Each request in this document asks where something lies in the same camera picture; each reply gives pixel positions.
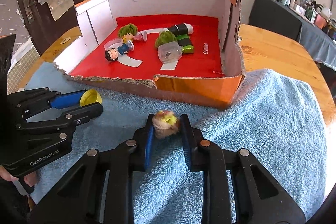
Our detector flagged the hanging plastic packaging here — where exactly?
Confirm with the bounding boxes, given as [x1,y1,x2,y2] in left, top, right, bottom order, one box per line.
[47,0,75,21]

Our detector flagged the yellow round lid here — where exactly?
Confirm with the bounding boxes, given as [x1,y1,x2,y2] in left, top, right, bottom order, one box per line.
[80,90,103,106]

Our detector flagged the white roll with black tape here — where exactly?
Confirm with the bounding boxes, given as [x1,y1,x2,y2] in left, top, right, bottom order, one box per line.
[168,22,194,35]

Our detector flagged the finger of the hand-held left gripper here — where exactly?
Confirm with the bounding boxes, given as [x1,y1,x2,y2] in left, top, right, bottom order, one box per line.
[8,88,88,119]
[16,103,104,135]

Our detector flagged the person's left hand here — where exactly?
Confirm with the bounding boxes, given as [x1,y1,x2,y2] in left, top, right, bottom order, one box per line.
[0,165,38,187]

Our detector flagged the large green plush scrunchie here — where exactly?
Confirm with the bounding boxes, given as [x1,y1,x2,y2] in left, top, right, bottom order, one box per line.
[154,30,179,48]

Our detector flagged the green roll with black tape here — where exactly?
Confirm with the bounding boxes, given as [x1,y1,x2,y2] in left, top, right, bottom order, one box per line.
[176,34,195,53]

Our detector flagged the clear plastic container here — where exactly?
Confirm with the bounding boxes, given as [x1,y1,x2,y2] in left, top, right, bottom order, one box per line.
[157,42,183,62]

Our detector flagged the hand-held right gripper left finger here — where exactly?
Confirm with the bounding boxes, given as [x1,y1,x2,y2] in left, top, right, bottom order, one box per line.
[29,114,155,224]

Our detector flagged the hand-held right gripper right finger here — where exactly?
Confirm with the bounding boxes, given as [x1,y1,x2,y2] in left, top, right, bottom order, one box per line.
[179,114,306,224]

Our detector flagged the black-haired blue figurine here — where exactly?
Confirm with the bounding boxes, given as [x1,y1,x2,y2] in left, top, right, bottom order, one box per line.
[105,40,135,63]

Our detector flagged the white round lid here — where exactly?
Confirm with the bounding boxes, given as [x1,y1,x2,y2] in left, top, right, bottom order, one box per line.
[104,38,124,51]

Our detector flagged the small green plush scrunchie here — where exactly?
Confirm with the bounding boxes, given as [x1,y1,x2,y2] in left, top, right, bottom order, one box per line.
[117,24,139,39]

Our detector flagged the side table with dark cloth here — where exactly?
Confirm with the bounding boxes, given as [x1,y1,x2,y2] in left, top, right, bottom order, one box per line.
[248,0,336,69]

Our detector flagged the row of bottles and jars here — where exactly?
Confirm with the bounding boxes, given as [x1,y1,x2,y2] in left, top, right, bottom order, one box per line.
[273,0,336,39]

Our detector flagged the pink figurine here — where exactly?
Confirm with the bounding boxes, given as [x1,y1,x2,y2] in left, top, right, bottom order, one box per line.
[133,31,148,42]

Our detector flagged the doll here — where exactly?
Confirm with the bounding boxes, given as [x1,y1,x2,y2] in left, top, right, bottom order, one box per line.
[152,110,181,139]

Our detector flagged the orange cardboard box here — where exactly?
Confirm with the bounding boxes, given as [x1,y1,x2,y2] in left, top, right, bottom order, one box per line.
[54,0,247,109]

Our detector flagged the metal door handle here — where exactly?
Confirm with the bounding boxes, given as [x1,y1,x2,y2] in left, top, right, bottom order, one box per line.
[23,0,36,24]

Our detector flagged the blue fluffy towel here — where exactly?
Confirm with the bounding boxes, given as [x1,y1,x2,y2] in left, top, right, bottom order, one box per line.
[25,61,328,224]

